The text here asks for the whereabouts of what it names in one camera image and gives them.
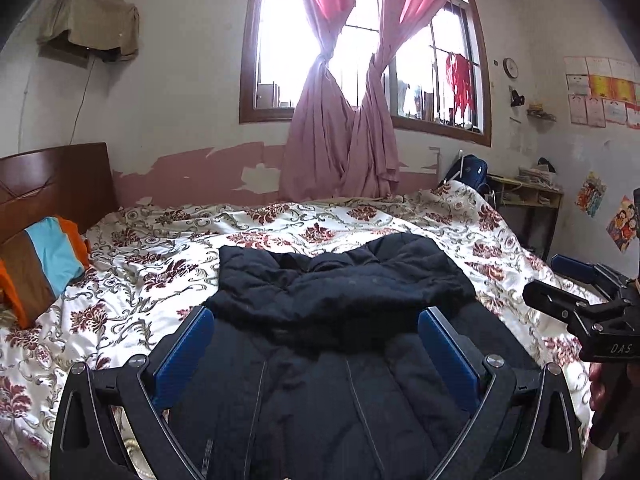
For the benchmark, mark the colourful cartoon wall sticker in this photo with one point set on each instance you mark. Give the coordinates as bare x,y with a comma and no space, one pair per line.
590,195

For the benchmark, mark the orange blue brown pillow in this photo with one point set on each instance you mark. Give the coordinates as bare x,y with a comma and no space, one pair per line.
38,263

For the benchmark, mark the black wall hook object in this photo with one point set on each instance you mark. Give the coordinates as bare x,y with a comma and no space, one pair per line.
517,99

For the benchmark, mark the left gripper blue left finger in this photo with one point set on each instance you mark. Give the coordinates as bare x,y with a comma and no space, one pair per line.
86,442

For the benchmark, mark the small wall shelf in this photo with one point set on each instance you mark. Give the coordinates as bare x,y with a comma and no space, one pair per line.
536,110

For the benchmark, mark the person's right hand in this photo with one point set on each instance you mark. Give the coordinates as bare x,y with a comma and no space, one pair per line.
597,387

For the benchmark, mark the dark blue backpack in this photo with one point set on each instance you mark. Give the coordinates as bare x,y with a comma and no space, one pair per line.
469,170

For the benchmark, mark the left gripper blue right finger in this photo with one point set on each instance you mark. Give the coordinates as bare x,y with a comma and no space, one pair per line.
522,424

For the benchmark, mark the round wall clock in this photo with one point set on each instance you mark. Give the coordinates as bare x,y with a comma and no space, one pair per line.
510,68

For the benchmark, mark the pink left curtain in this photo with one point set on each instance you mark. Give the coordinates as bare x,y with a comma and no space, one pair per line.
316,151

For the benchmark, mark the black padded jacket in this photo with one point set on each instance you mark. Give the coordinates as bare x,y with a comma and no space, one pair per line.
316,371

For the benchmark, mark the floral white red bedspread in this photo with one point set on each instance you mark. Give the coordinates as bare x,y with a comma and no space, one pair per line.
149,266

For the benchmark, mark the red hanging garment outside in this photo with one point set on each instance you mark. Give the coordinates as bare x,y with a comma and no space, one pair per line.
459,76

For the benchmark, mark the paper certificates on wall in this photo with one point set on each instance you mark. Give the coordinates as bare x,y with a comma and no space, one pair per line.
602,91

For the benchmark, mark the pink curtain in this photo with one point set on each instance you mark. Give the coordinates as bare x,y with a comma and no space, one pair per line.
316,151
372,168

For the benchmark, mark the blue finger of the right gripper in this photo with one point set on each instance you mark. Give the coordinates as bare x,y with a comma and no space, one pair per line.
552,301
573,269

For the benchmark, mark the brown wooden headboard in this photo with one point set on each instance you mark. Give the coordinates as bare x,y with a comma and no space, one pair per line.
74,182

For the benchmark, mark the brown wooden window frame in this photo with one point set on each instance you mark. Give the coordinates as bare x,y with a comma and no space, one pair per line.
279,47

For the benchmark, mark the beige cloth covered wall unit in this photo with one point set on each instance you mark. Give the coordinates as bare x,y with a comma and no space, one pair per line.
108,28

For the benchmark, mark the wooden desk with shelves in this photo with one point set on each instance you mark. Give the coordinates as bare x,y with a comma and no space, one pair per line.
530,209

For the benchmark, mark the pink right curtain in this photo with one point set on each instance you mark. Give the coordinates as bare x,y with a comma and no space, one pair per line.
372,168

